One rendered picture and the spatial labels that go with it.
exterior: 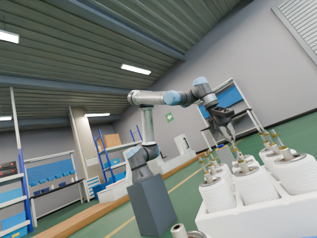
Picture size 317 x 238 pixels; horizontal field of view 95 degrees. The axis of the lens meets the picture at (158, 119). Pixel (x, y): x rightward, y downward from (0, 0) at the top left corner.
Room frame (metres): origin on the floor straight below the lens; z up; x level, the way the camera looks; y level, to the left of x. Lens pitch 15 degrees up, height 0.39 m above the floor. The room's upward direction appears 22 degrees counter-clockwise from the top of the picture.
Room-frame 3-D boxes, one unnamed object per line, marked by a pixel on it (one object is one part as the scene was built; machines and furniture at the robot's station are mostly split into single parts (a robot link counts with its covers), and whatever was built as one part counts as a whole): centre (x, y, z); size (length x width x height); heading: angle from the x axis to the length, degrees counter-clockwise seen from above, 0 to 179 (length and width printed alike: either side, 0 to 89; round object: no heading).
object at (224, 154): (0.91, -0.28, 0.16); 0.07 x 0.07 x 0.31; 67
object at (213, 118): (0.75, -0.28, 0.48); 0.09 x 0.08 x 0.12; 8
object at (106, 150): (5.97, 1.83, 1.10); 1.89 x 0.64 x 2.20; 141
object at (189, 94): (0.79, -0.20, 0.64); 0.11 x 0.11 x 0.08; 47
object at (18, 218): (3.40, 3.90, 0.36); 0.50 x 0.38 x 0.21; 51
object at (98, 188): (4.68, 2.40, 0.18); 0.50 x 0.41 x 0.37; 56
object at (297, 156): (0.46, -0.30, 0.25); 0.08 x 0.08 x 0.01
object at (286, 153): (0.46, -0.30, 0.26); 0.02 x 0.02 x 0.03
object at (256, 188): (0.51, -0.19, 0.16); 0.10 x 0.10 x 0.18
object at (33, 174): (4.71, 3.82, 0.94); 1.40 x 0.70 x 1.89; 141
